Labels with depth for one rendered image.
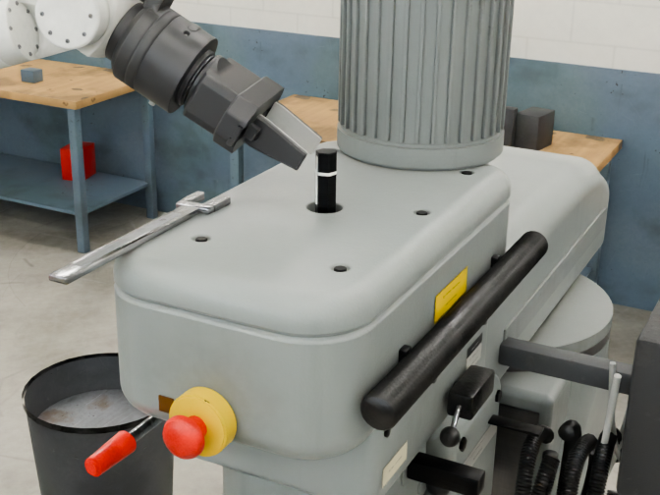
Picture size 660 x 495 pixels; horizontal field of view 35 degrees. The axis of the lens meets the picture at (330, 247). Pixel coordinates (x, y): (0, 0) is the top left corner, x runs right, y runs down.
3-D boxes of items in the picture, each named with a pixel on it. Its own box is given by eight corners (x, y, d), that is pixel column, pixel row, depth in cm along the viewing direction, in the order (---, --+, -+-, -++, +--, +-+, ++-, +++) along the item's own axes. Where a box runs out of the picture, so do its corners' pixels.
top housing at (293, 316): (340, 485, 90) (344, 314, 84) (93, 410, 101) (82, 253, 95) (512, 289, 129) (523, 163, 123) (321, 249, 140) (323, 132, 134)
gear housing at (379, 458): (374, 521, 102) (378, 431, 98) (164, 454, 112) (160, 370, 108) (489, 374, 130) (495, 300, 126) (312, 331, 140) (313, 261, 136)
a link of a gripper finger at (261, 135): (296, 173, 104) (243, 138, 104) (311, 147, 103) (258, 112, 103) (291, 178, 103) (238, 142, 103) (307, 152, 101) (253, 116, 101)
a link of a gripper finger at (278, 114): (324, 135, 107) (273, 100, 107) (308, 159, 109) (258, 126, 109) (327, 131, 109) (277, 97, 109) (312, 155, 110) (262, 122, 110)
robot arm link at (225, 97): (253, 143, 114) (161, 82, 114) (298, 69, 110) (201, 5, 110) (214, 178, 102) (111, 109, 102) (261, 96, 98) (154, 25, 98)
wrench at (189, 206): (76, 288, 88) (75, 279, 87) (38, 279, 89) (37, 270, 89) (230, 203, 108) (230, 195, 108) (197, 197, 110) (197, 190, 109)
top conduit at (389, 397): (395, 437, 89) (397, 400, 88) (351, 424, 91) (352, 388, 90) (547, 259, 127) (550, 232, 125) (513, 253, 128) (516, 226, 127)
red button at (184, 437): (196, 469, 90) (195, 428, 88) (158, 457, 92) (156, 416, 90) (218, 451, 93) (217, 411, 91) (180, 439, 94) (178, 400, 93)
